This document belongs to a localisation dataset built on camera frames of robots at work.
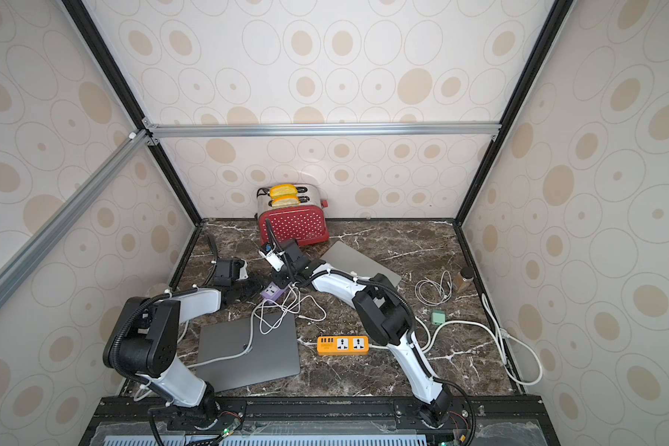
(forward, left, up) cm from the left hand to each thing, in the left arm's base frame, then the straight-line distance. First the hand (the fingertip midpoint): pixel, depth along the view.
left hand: (274, 278), depth 95 cm
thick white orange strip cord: (-21, -34, -5) cm, 40 cm away
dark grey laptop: (-24, -3, -5) cm, 25 cm away
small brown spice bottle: (-1, -64, +3) cm, 64 cm away
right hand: (-1, +1, +2) cm, 3 cm away
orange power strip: (-22, -24, -3) cm, 32 cm away
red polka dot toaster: (+20, -9, +7) cm, 23 cm away
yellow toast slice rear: (+29, -1, +14) cm, 32 cm away
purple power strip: (-4, 0, -3) cm, 4 cm away
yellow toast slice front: (+23, -3, +15) cm, 27 cm away
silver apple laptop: (+12, -24, -4) cm, 27 cm away
